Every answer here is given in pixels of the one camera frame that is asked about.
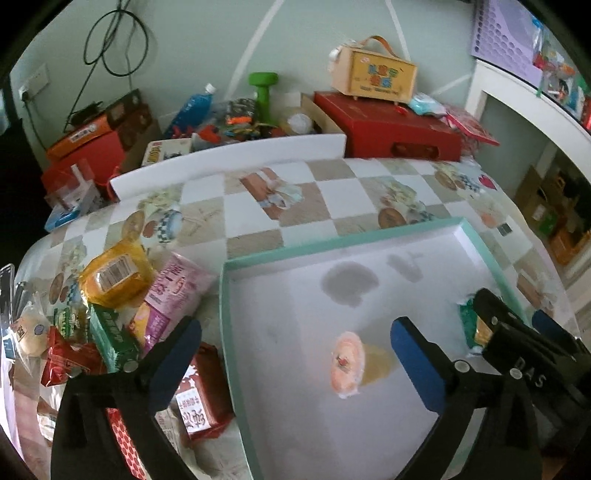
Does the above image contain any red patterned packet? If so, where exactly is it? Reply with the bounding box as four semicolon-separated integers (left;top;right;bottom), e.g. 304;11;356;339
105;406;149;480

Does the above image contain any pile of small toys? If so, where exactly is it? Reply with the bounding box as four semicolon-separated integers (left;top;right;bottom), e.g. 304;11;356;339
193;98;278;149

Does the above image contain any white wall socket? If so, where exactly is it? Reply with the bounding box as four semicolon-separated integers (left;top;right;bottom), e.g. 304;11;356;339
18;64;49;100

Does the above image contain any light blue packet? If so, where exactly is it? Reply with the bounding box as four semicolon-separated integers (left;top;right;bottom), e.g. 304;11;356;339
408;93;448;117

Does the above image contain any black device on box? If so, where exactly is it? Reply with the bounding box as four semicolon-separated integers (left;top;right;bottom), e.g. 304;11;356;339
68;102;106;124

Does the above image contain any yellow bread packet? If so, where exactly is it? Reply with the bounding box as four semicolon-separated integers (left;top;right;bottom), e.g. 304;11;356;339
78;240;156;308

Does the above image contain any green dumbbell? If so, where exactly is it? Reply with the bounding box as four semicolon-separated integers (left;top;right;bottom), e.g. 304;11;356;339
248;72;280;128

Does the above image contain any flat red gift box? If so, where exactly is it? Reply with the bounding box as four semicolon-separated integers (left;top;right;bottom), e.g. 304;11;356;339
314;91;463;162

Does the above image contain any open cardboard box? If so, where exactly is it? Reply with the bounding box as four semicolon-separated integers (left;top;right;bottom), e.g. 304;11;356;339
277;92;345;137

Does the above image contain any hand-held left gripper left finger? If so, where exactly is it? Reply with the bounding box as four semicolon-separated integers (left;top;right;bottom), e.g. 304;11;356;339
50;316;202;480

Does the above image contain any white card game box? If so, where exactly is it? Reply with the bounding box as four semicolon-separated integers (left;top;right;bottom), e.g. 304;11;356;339
141;138;193;168

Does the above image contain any stack of cardboard boxes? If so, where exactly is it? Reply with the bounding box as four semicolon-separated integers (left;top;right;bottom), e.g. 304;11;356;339
512;161;585;266

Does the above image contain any row of colourful shelf toys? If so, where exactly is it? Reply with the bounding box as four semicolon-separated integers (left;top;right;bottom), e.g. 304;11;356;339
531;18;591;132

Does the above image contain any pink snack packet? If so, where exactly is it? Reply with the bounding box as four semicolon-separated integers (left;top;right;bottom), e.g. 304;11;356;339
131;253;218;352

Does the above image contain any blue plastic bottle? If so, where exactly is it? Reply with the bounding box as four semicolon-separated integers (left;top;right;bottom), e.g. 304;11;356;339
163;83;218;139

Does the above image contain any tan carry box with handle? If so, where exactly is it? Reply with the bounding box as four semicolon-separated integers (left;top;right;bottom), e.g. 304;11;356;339
329;35;419;105

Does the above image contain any red snack packet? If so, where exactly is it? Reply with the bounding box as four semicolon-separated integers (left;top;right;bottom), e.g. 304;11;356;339
41;327;105;387

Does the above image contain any clear packet with round bun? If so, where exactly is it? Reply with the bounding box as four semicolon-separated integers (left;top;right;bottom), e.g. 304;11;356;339
9;300;52;376

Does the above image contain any clear plastic box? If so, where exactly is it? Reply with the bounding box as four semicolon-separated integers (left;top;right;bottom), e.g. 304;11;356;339
45;159;108;217

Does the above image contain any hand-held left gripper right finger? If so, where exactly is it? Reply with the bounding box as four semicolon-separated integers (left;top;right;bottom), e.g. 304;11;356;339
390;316;542;480

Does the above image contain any purple plastic basket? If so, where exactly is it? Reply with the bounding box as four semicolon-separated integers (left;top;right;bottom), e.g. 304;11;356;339
469;0;546;87

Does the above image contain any red envelope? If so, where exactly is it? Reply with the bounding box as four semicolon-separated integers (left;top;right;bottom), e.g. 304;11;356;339
444;105;501;148

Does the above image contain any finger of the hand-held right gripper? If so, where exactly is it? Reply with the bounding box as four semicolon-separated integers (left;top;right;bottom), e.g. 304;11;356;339
531;309;581;355
473;288;525;334

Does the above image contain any black cable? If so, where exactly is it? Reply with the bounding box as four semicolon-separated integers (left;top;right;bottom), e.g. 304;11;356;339
65;0;149;132

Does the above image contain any orange cardboard box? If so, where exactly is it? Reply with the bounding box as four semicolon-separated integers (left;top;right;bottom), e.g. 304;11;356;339
46;114;115;161

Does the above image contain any white board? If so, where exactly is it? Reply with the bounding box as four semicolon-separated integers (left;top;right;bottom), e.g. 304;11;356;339
111;134;348;202

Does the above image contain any white tray with teal rim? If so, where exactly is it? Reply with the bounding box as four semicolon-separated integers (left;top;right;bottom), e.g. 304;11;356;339
219;218;527;478

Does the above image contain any dark red drink packet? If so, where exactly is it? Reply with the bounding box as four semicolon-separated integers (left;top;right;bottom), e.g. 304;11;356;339
173;342;235;442

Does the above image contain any checkered printed tablecloth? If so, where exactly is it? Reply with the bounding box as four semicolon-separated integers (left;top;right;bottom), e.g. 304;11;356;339
14;156;578;480

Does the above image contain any large red box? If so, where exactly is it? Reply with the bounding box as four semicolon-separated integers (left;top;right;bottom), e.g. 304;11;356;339
41;129;136;197

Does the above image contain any brown patterned box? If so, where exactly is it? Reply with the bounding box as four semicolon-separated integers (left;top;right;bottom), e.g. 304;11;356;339
104;89;154;155

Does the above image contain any white shelf unit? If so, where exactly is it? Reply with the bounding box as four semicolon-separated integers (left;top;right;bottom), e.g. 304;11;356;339
464;58;591;282

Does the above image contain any green snack box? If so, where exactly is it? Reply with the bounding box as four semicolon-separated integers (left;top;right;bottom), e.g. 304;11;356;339
89;305;140;373

